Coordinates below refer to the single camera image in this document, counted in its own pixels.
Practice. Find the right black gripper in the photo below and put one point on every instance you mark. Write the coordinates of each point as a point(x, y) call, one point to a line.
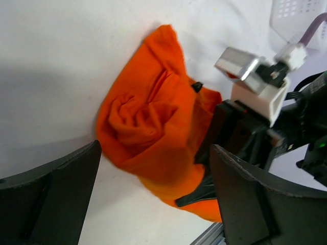
point(247, 135)

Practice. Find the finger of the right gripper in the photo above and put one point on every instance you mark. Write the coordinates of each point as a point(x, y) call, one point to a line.
point(204, 192)

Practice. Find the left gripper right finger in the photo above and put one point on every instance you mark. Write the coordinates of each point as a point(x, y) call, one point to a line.
point(258, 207)

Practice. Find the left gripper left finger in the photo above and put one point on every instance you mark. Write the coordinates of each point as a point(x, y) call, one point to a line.
point(48, 204)

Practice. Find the orange t shirt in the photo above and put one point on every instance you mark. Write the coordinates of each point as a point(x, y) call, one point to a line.
point(152, 121)

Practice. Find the white perforated plastic basket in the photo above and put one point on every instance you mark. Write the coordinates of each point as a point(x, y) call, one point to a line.
point(290, 19)

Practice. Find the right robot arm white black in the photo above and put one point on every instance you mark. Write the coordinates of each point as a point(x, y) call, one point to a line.
point(313, 90)

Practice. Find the aluminium front rail frame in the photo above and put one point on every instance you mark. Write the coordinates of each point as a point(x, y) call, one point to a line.
point(213, 235)

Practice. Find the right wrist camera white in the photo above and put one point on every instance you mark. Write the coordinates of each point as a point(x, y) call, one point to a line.
point(258, 84)

